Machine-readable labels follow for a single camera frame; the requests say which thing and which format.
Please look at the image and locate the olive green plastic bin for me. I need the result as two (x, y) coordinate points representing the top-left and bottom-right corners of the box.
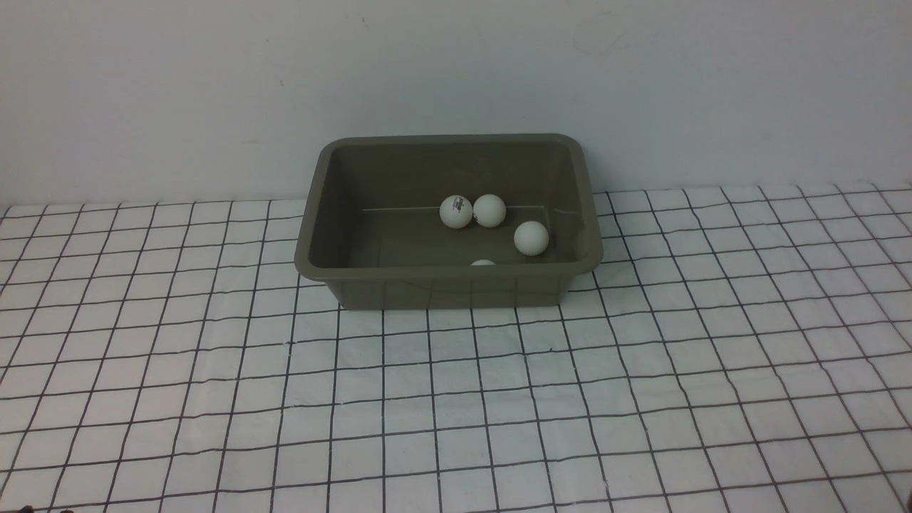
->
(294, 133), (603, 311)

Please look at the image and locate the white checkered tablecloth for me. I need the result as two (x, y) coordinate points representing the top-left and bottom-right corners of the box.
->
(1, 184), (911, 512)

